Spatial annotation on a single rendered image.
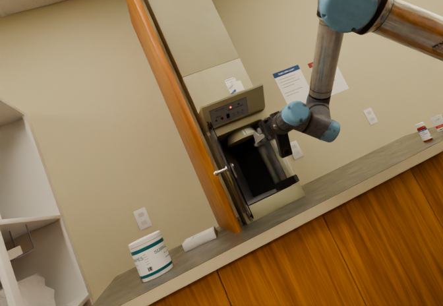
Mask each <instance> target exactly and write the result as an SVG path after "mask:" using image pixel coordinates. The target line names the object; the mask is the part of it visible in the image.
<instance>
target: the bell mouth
mask: <svg viewBox="0 0 443 306"><path fill-rule="evenodd" d="M254 132H257V131H255V130H254V129H253V128H252V127H251V126H250V125H249V126H246V127H242V128H240V129H237V130H236V131H233V132H232V133H230V134H229V135H228V136H227V147H232V146H235V145H238V144H240V143H242V142H245V141H246V140H248V139H250V138H252V137H254V135H253V133H254ZM257 133H258V132H257Z"/></svg>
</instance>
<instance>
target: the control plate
mask: <svg viewBox="0 0 443 306"><path fill-rule="evenodd" d="M238 103H239V105H238ZM230 106H231V108H229V107H230ZM242 109H243V111H241V110H242ZM237 111H239V112H238V113H237ZM209 112H210V117H211V120H212V125H213V126H216V125H219V124H220V123H223V122H226V121H229V120H231V119H234V118H236V117H238V116H241V115H244V114H246V113H248V112H249V111H248V105H247V97H245V98H242V99H240V100H237V101H234V102H231V103H230V104H226V105H224V106H221V107H218V108H216V109H213V110H211V111H209ZM228 113H229V115H230V118H228V119H227V115H226V114H228ZM233 113H234V114H233ZM221 117H223V120H221ZM216 120H217V121H216Z"/></svg>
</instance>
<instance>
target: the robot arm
mask: <svg viewBox="0 0 443 306"><path fill-rule="evenodd" d="M316 16H317V17H318V19H319V24H318V33H317V38H316V46H315V51H314V60H313V65H312V73H311V78H310V87H309V94H308V96H307V104H305V103H303V102H301V101H294V102H291V103H289V104H287V105H286V106H285V107H284V108H283V109H282V110H281V111H277V112H275V113H272V114H270V116H269V117H268V118H267V117H265V118H266V119H264V120H262V121H261V122H260V123H259V124H258V126H259V127H260V130H261V131H262V133H264V135H265V136H266V137H265V136H264V135H263V134H261V135H259V134H258V133H257V132H254V133H253V135H254V139H255V145H254V146H256V147H259V146H261V145H263V144H264V143H266V142H270V141H271V140H274V139H275V140H276V144H277V148H278V152H279V155H280V157H281V158H285V157H287V156H290V155H292V154H293V153H292V149H291V144H290V141H289V136H288V132H290V131H292V130H293V129H294V130H296V131H299V132H301V133H304V134H306V135H309V136H312V137H314V138H317V139H319V140H323V141H325V142H333V141H334V140H335V139H336V138H337V136H338V135H339V132H340V124H339V123H338V122H337V121H335V120H332V119H331V116H330V108H329V105H330V98H331V94H332V88H333V85H334V79H335V75H336V69H337V65H338V59H339V56H340V50H341V44H342V40H343V34H344V33H349V32H354V33H356V34H358V35H361V36H362V35H365V34H367V33H369V32H372V33H374V34H377V35H379V36H382V37H384V38H387V39H389V40H391V41H394V42H397V43H399V44H401V45H403V46H406V47H409V48H411V49H414V50H416V51H419V52H421V53H424V54H426V55H428V56H431V57H433V58H435V59H438V60H441V61H443V17H442V16H439V15H436V14H434V13H432V12H430V11H427V10H425V9H422V8H420V7H418V6H415V5H413V4H411V3H408V2H406V1H403V0H318V6H317V12H316Z"/></svg>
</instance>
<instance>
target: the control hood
mask: <svg viewBox="0 0 443 306"><path fill-rule="evenodd" d="M245 97H247V105H248V111H249V112H248V113H246V114H244V115H241V116H238V117H236V118H234V119H231V120H229V121H226V122H223V123H220V124H219V125H216V126H213V128H214V129H215V128H218V127H221V126H222V125H225V124H228V123H230V122H232V121H235V120H238V119H240V118H242V117H245V116H248V115H250V114H252V113H255V112H258V111H260V110H262V109H264V108H265V100H264V87H263V84H262V83H260V84H257V85H255V86H251V87H250V88H246V89H244V90H241V91H239V92H236V93H234V94H230V95H228V96H225V97H223V98H220V99H218V100H214V101H212V102H209V103H207V104H204V105H201V107H200V111H199V113H198V114H199V116H200V118H201V120H202V123H203V125H204V128H205V129H206V131H207V132H208V127H207V124H206V122H207V121H208V122H209V123H210V122H211V124H212V120H211V117H210V112H209V111H211V110H213V109H216V108H218V107H221V106H224V105H226V104H230V103H231V102H234V101H237V100H240V99H242V98H245Z"/></svg>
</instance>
